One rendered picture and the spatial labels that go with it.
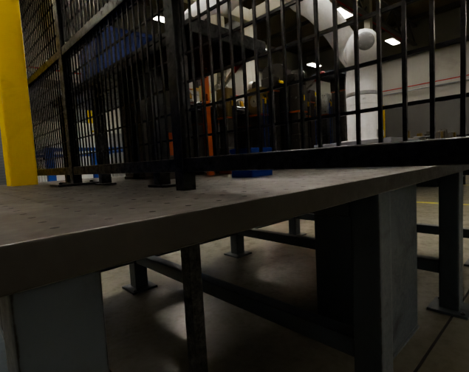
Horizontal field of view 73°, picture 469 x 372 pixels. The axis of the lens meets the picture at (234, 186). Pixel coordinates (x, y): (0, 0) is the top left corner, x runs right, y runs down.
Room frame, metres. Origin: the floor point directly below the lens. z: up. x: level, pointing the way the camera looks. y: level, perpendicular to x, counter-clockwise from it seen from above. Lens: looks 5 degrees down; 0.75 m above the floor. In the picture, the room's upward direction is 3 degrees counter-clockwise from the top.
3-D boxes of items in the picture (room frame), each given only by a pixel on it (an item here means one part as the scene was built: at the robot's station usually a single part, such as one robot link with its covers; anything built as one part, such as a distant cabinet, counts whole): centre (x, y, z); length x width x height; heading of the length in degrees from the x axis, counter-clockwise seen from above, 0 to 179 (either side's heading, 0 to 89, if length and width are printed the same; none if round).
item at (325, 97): (1.89, -0.56, 0.90); 0.13 x 0.08 x 0.41; 44
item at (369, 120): (1.29, -0.54, 0.89); 0.19 x 0.19 x 0.18
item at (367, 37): (1.27, -0.53, 1.10); 0.19 x 0.12 x 0.24; 167
